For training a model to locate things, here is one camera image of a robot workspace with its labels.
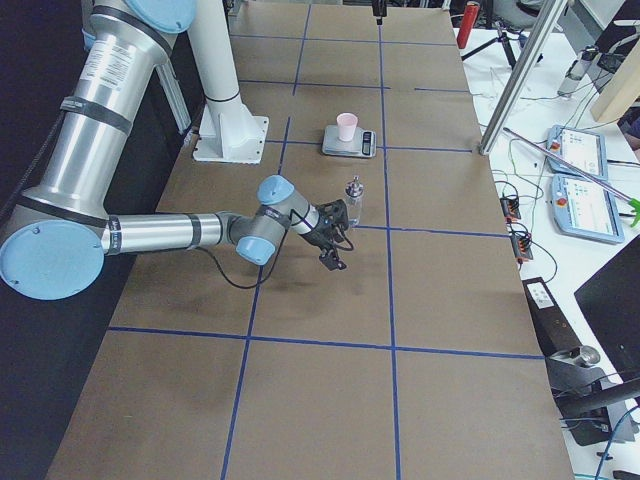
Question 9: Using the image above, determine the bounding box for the pink cup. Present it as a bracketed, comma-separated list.
[336, 112, 358, 142]

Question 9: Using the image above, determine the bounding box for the black tripod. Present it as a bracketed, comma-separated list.
[461, 21, 526, 69]

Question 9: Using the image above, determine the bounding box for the green handled reacher stick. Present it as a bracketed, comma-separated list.
[502, 127, 639, 227]

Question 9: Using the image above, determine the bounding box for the glass sauce bottle steel cap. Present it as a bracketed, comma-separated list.
[345, 175, 364, 227]

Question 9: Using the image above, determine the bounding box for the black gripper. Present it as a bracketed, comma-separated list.
[307, 199, 349, 271]

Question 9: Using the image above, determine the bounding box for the digital kitchen scale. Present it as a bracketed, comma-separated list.
[321, 125, 377, 158]

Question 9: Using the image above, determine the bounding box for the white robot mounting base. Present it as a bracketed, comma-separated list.
[188, 1, 269, 164]

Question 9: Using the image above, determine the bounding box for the teach pendant tablet far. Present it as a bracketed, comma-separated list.
[546, 125, 608, 180]

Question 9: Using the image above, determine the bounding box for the teach pendant tablet near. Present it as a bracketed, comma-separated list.
[550, 174, 625, 244]

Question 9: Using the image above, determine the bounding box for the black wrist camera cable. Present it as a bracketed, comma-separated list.
[209, 209, 356, 290]

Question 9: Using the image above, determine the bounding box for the aluminium frame post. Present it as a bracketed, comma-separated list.
[478, 0, 569, 156]

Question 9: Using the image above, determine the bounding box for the teach pendant tablet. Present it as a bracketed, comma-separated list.
[550, 174, 625, 244]
[546, 125, 608, 180]

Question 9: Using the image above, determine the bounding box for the red cylinder bottle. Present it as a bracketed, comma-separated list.
[456, 1, 480, 49]

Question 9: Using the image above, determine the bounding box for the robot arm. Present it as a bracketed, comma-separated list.
[1, 1, 352, 301]

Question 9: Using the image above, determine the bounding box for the black monitor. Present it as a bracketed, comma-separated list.
[574, 237, 640, 370]

